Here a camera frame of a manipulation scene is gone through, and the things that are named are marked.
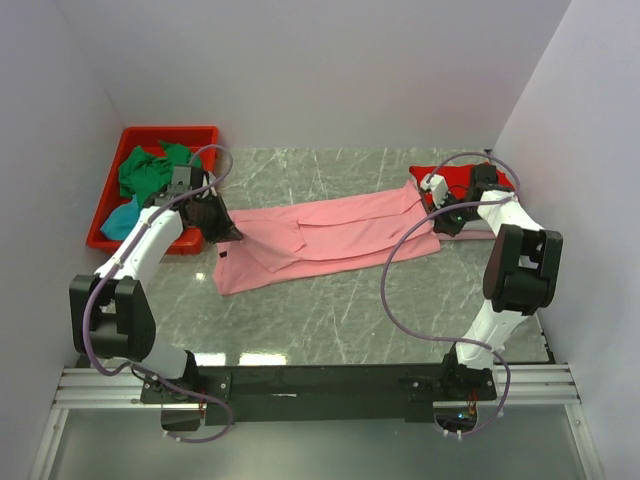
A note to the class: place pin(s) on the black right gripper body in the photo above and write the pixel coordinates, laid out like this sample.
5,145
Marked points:
453,220

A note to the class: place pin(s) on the folded red t shirt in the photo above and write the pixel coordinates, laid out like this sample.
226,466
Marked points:
450,175

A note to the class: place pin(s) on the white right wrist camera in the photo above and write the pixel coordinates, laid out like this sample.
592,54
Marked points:
435,185

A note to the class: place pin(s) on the green t shirt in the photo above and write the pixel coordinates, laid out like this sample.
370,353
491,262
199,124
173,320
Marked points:
144,173

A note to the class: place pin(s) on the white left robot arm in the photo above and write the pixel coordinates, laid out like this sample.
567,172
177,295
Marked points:
112,321

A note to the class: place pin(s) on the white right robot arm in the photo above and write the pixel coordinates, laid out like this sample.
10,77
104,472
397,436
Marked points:
522,270

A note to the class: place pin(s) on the red plastic bin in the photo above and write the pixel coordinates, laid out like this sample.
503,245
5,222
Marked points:
193,137

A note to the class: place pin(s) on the blue t shirt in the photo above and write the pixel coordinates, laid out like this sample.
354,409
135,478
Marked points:
121,221

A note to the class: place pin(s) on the aluminium frame rail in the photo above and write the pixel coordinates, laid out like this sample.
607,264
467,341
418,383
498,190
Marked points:
99,429

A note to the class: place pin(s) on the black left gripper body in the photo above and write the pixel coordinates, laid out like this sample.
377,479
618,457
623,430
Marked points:
213,219

